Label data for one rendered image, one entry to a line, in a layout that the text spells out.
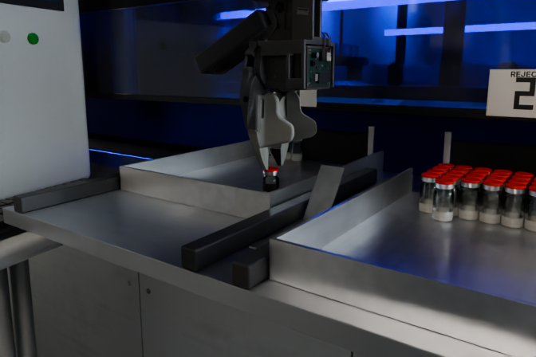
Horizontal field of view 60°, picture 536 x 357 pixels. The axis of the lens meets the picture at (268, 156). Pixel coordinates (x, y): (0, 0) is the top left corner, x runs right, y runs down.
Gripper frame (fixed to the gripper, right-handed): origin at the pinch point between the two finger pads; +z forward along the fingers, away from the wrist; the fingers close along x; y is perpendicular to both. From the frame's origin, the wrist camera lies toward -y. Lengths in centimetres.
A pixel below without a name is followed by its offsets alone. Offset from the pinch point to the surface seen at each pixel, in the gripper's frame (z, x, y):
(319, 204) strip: 4.4, -2.0, 8.5
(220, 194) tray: 3.9, -6.1, -2.6
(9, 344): 50, -3, -68
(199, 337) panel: 47, 20, -32
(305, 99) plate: -5.9, 19.7, -6.3
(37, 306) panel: 60, 20, -100
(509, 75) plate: -9.9, 19.8, 23.6
